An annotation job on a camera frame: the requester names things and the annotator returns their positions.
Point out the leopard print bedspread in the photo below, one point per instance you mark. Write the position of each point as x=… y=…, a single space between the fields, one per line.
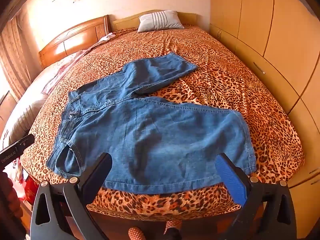
x=220 y=80

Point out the light wooden headboard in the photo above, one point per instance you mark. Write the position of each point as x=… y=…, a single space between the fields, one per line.
x=133 y=21

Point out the beige wooden wardrobe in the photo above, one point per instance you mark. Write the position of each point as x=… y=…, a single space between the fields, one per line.
x=279 y=41

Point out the pink floral blanket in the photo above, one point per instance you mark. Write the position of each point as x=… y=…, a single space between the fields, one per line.
x=25 y=112

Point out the blue denim pants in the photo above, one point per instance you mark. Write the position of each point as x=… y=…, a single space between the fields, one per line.
x=157 y=146

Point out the grey striped pillow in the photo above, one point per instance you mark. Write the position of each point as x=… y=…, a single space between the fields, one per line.
x=160 y=20

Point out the beige curtain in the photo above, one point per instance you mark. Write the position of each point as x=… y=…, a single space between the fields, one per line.
x=13 y=62

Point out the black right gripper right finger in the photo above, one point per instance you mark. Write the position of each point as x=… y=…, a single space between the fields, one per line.
x=267 y=210

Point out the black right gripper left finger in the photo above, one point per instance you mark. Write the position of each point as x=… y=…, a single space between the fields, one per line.
x=55 y=202

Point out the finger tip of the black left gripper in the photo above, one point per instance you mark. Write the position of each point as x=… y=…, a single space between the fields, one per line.
x=15 y=150

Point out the red bag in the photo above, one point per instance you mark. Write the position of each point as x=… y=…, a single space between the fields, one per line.
x=26 y=189

